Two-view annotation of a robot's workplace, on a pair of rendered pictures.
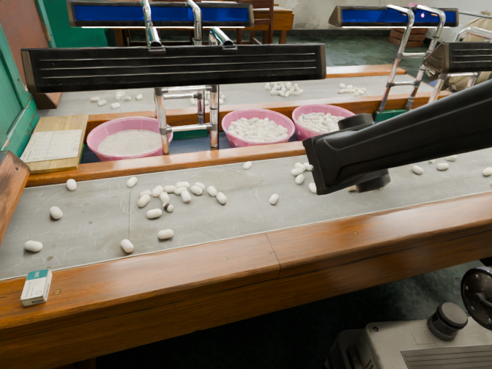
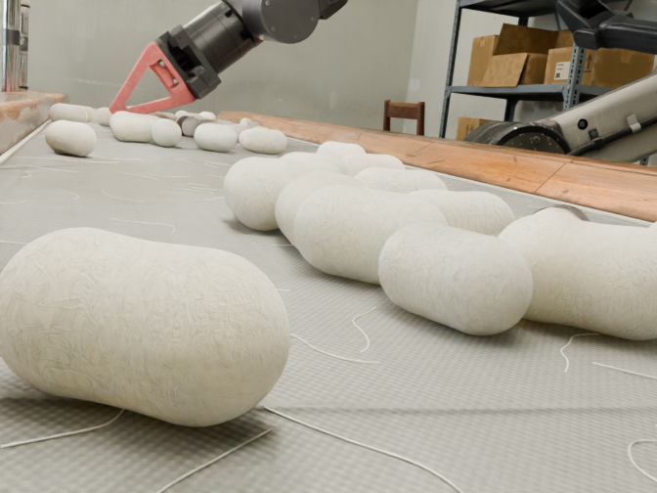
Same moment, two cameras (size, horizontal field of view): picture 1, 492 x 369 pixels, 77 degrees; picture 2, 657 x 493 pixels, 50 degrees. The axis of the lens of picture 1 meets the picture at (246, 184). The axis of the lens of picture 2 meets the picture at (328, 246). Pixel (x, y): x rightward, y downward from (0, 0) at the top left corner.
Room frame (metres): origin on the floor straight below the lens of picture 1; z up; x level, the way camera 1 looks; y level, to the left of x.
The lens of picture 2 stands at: (0.65, 0.39, 0.78)
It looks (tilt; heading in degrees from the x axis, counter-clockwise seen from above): 11 degrees down; 269
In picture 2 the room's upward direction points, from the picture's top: 6 degrees clockwise
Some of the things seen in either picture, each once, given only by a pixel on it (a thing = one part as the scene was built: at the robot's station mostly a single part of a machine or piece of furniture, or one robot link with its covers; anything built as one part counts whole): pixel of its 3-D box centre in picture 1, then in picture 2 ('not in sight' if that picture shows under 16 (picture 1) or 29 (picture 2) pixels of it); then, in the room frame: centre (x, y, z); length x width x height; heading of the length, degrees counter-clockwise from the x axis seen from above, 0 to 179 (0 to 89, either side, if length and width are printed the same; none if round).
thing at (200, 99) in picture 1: (175, 72); not in sight; (1.14, 0.29, 0.90); 0.20 x 0.19 x 0.45; 109
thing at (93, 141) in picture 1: (133, 146); not in sight; (0.89, 0.39, 0.72); 0.27 x 0.27 x 0.10
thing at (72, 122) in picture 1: (56, 140); not in sight; (0.82, 0.59, 0.77); 0.33 x 0.15 x 0.01; 19
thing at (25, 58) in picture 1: (192, 63); not in sight; (0.68, 0.13, 1.08); 0.62 x 0.08 x 0.07; 109
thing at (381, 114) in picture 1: (396, 64); not in sight; (1.45, -0.63, 0.90); 0.20 x 0.19 x 0.45; 109
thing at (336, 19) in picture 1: (397, 16); not in sight; (1.53, -0.60, 1.08); 0.62 x 0.08 x 0.07; 109
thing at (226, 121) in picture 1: (257, 135); not in sight; (1.03, -0.03, 0.72); 0.27 x 0.27 x 0.10
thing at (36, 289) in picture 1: (36, 286); not in sight; (0.32, 0.36, 0.77); 0.06 x 0.04 x 0.02; 19
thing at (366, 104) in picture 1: (281, 116); not in sight; (1.24, -0.13, 0.71); 1.81 x 0.05 x 0.11; 109
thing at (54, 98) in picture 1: (51, 84); not in sight; (1.12, 0.75, 0.83); 0.30 x 0.06 x 0.07; 19
